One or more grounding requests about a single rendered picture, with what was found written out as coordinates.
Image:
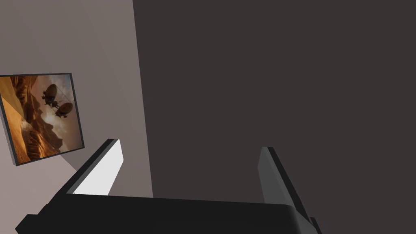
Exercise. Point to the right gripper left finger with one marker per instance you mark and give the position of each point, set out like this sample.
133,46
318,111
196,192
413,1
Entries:
99,173

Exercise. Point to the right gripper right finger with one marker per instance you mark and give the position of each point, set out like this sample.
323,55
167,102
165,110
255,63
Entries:
275,182

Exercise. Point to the framed orange desert airship picture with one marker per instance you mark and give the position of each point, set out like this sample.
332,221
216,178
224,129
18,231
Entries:
40,117

